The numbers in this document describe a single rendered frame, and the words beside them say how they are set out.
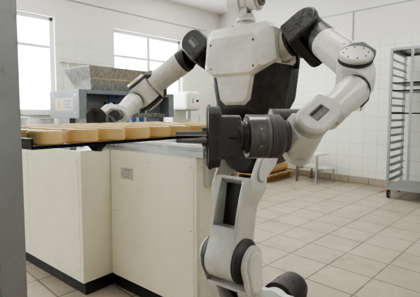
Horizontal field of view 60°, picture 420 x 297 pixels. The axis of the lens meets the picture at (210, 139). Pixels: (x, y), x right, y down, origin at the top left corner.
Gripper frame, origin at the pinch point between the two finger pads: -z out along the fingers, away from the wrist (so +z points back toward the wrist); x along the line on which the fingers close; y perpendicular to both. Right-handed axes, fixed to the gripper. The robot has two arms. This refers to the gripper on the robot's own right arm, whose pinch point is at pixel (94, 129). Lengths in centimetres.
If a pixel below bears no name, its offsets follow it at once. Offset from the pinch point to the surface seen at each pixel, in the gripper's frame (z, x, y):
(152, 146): 88, -12, 12
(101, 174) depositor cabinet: 111, -31, -18
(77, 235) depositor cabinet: 106, -65, -31
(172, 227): 76, -53, 23
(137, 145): 97, -13, 4
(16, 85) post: -60, 8, 3
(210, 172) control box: 67, -23, 41
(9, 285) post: -61, -15, 2
